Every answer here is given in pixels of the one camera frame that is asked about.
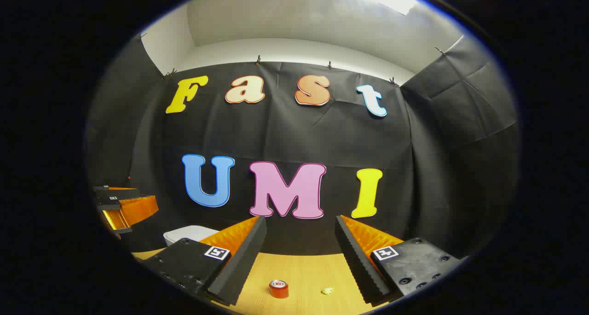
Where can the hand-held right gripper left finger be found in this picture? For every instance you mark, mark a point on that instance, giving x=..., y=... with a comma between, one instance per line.
x=239, y=260

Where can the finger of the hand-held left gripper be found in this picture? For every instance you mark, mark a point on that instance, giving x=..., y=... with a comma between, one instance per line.
x=138, y=210
x=117, y=193

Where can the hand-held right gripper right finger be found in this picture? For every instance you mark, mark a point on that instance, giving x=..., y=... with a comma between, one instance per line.
x=356, y=260

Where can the small paper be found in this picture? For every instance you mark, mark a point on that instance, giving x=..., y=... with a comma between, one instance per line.
x=327, y=290

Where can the red pop can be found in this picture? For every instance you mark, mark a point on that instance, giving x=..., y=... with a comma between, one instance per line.
x=279, y=289

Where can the grey desktop garbage bin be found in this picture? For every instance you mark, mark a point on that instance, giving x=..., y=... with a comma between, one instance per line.
x=188, y=234

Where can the wooden desktop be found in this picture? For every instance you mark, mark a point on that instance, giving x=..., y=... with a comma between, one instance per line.
x=303, y=269

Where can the black backdrop cloth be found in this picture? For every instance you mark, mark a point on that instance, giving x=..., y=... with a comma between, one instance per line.
x=285, y=135

